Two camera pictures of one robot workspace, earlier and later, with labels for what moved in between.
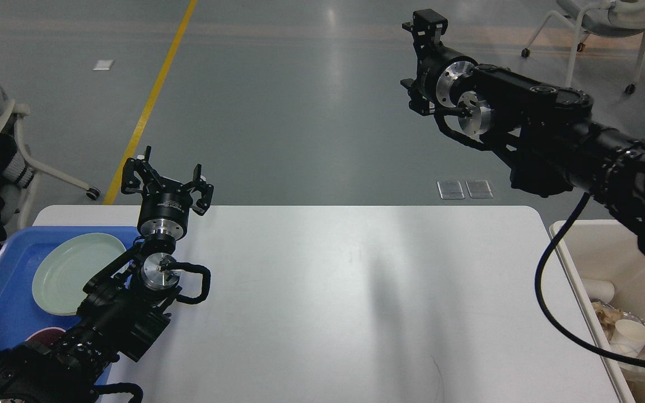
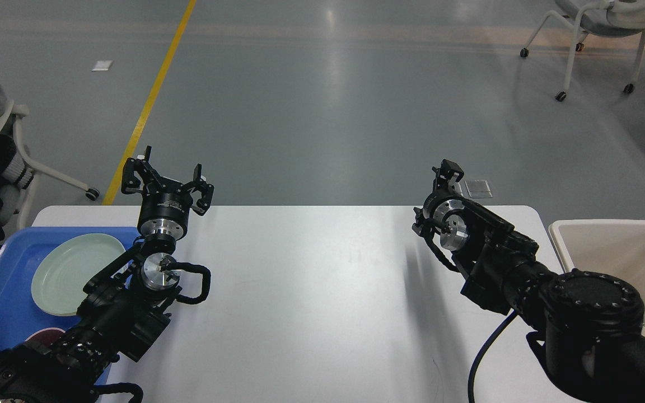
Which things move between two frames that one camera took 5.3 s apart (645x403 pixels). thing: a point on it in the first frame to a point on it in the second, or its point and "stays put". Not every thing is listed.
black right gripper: [438, 66] to [443, 206]
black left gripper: [166, 204] stays put
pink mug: [47, 336] stays put
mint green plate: [61, 273] stays put
